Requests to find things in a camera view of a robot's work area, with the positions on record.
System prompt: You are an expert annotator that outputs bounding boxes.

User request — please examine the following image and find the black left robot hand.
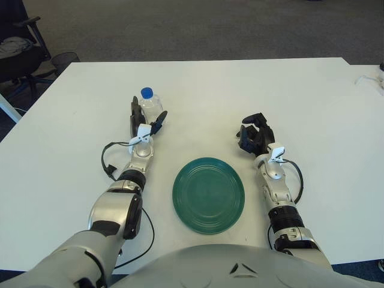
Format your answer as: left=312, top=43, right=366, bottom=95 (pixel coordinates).
left=129, top=95, right=168, bottom=142

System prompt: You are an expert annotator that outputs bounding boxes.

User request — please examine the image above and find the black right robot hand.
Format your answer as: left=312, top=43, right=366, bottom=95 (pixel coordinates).
left=235, top=112, right=276, bottom=156

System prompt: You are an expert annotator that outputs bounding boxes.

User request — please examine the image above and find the clear bottle with blue cap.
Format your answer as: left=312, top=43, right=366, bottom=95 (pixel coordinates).
left=139, top=86, right=164, bottom=124

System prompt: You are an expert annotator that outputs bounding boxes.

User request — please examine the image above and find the green round plate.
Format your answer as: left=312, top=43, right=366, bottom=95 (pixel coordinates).
left=172, top=157, right=245, bottom=235

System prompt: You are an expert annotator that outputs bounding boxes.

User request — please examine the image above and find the black mesh waste bin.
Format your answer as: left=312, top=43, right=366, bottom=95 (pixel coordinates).
left=50, top=52, right=80, bottom=74

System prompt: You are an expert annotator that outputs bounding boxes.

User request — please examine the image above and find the white table leg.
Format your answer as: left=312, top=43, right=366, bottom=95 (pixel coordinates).
left=0, top=92, right=22, bottom=122

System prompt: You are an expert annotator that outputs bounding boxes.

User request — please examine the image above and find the black office chair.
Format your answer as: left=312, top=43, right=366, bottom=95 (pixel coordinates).
left=0, top=17, right=56, bottom=97

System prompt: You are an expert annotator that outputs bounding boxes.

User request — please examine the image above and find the grey cloth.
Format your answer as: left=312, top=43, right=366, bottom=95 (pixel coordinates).
left=0, top=37, right=32, bottom=53

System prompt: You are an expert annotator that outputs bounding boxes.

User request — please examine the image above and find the grey robot torso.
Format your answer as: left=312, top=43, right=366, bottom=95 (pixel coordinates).
left=107, top=243, right=384, bottom=288

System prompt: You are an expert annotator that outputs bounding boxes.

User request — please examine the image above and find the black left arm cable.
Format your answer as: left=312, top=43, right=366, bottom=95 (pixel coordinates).
left=101, top=140, right=156, bottom=269

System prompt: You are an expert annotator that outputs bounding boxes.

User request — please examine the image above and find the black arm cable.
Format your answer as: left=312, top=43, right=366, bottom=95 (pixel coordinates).
left=281, top=158, right=304, bottom=205
left=101, top=140, right=156, bottom=269

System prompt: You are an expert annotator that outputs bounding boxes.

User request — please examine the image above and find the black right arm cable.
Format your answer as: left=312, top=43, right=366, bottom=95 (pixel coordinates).
left=281, top=158, right=304, bottom=205

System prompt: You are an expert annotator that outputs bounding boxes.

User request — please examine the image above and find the thin white cable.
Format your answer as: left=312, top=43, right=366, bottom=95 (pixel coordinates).
left=355, top=74, right=382, bottom=86

